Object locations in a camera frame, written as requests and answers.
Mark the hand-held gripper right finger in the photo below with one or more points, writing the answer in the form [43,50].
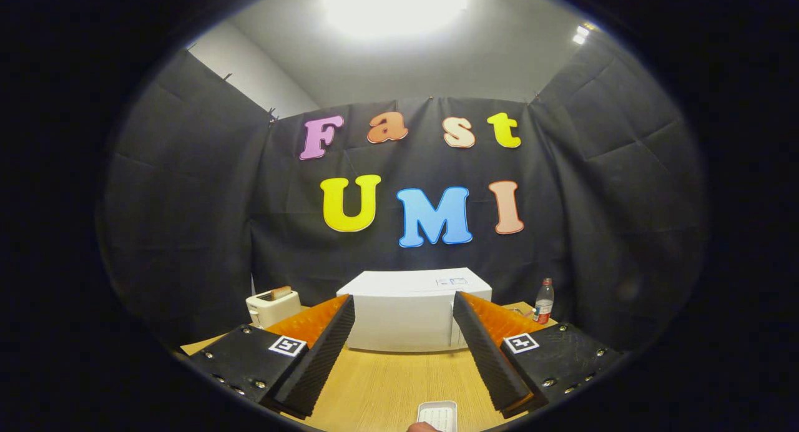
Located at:
[485,357]

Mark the small white ribbed dish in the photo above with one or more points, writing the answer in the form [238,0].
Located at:
[437,415]

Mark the clear plastic water bottle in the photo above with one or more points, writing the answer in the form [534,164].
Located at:
[544,307]

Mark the toast bread slice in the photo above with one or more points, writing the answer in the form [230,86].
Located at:
[281,293]

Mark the white toaster oven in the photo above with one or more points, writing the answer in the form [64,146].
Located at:
[406,313]

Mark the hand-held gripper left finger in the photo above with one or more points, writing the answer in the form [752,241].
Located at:
[324,357]

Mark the cream toaster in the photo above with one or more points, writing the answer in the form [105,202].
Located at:
[274,308]

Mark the large ceiling lamp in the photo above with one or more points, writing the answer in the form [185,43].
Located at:
[396,4]

